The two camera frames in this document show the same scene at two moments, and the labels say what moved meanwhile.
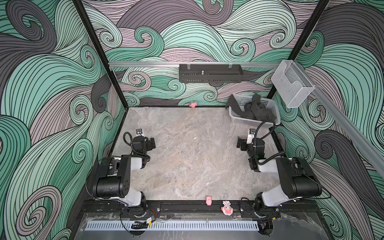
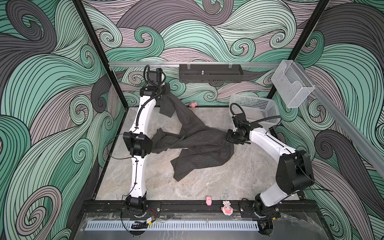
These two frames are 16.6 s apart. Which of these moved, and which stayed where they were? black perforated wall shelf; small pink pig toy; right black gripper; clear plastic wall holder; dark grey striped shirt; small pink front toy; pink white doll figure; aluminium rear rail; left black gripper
Moved: dark grey striped shirt; right black gripper; left black gripper
Stayed: small pink pig toy; small pink front toy; pink white doll figure; aluminium rear rail; clear plastic wall holder; black perforated wall shelf
